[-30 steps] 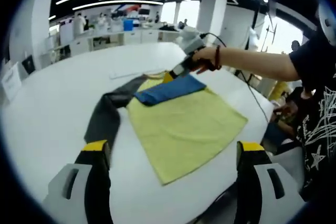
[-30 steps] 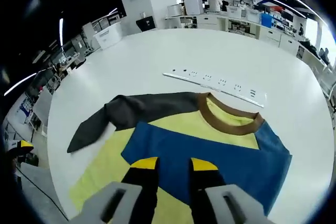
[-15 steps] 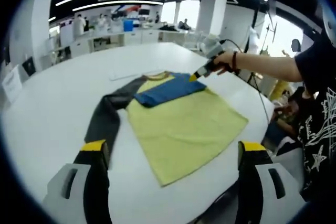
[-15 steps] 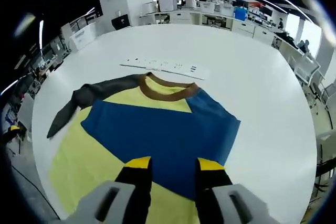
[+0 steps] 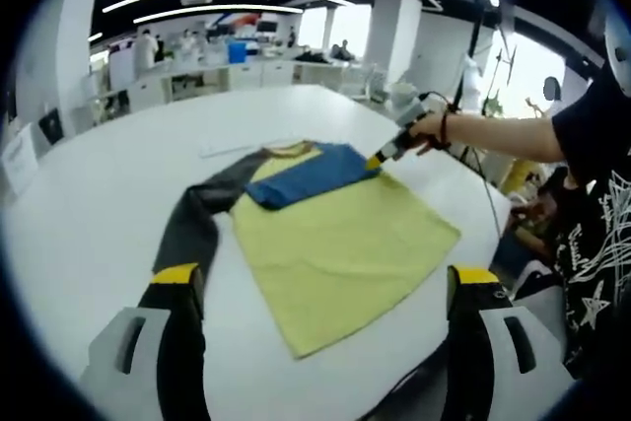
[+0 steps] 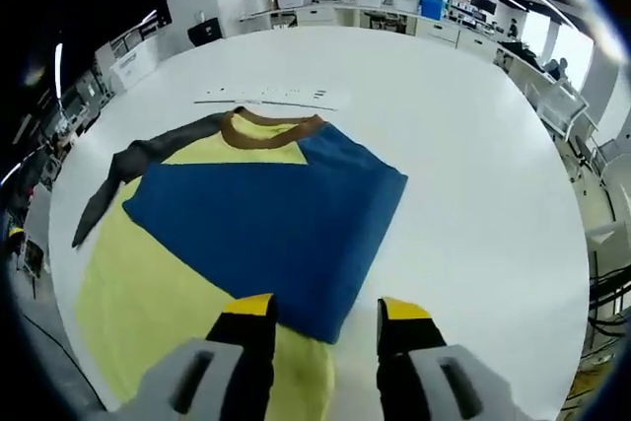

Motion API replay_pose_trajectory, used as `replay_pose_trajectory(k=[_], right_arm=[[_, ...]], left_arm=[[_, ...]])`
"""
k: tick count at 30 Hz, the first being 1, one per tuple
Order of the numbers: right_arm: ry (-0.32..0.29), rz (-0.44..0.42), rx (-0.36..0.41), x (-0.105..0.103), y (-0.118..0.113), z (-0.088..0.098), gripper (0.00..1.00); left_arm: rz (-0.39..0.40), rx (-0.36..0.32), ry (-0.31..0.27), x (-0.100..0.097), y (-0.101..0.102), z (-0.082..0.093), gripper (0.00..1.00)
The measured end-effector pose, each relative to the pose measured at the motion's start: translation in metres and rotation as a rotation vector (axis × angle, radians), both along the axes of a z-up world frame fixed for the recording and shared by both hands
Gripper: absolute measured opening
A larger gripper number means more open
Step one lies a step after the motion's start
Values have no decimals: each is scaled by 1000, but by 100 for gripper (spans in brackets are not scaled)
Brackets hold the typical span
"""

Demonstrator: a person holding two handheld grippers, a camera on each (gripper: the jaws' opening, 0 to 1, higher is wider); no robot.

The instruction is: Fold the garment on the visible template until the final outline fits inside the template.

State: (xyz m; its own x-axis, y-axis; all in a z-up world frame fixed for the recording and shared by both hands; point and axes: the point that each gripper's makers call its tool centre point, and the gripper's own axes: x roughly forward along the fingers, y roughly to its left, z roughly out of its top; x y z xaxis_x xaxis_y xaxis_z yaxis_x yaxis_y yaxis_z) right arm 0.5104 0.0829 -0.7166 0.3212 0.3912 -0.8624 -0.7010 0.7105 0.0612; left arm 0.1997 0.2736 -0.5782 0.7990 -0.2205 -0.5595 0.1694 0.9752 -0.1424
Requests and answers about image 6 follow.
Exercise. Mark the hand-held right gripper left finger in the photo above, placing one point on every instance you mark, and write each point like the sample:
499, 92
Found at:
241, 342

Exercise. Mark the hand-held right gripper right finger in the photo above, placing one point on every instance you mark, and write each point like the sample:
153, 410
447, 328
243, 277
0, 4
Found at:
409, 342

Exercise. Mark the yellow blue black garment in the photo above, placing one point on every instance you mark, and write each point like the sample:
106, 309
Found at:
256, 224

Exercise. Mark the white storage bin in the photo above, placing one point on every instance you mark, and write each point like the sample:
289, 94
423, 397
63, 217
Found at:
134, 66

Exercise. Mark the white office chair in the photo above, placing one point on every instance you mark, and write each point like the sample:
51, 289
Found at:
557, 108
599, 157

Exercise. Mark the black waste bin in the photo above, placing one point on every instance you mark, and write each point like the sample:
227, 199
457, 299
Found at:
204, 32

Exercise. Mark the row of white cabinets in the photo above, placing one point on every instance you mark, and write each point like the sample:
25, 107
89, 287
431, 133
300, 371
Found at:
434, 31

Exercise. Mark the blue box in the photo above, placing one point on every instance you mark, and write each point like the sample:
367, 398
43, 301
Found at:
433, 8

